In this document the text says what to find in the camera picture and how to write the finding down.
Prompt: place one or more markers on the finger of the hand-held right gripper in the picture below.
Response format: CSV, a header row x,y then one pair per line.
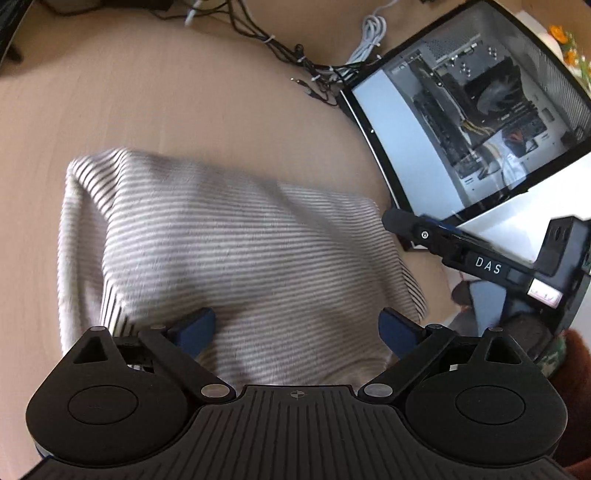
x,y
411,227

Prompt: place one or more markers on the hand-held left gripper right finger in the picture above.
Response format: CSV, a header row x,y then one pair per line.
x,y
396,330

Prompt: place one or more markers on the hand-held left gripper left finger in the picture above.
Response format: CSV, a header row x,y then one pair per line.
x,y
196,327

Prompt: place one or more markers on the striped beige cloth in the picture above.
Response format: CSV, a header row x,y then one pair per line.
x,y
231,249

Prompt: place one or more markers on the glass-sided computer case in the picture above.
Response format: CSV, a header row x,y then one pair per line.
x,y
461,115

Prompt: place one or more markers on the brown plush toy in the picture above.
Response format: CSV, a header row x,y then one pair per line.
x,y
577,397

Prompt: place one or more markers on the orange flower plant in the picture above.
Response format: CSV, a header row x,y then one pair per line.
x,y
570,48

